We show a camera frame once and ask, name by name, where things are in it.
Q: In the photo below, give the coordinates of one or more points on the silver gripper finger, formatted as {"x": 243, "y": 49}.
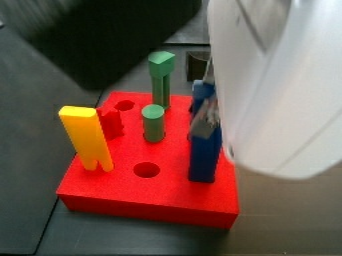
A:
{"x": 208, "y": 78}
{"x": 206, "y": 120}

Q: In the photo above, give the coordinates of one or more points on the dark blue rectangular block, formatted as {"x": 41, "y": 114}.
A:
{"x": 204, "y": 149}

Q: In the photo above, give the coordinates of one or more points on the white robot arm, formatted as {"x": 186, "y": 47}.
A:
{"x": 277, "y": 57}

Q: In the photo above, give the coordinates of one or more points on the black curved fixture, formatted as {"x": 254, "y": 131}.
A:
{"x": 196, "y": 61}

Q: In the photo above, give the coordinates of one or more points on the red foam peg board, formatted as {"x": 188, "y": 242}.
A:
{"x": 147, "y": 187}

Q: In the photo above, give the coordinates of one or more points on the green cylinder peg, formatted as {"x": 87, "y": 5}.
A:
{"x": 152, "y": 115}

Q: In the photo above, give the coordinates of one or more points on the green triangular peg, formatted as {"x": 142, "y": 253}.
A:
{"x": 160, "y": 66}

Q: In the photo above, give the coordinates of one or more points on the red star peg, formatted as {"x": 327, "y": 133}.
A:
{"x": 111, "y": 123}

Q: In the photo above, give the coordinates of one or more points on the yellow peg block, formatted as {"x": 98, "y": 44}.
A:
{"x": 82, "y": 124}

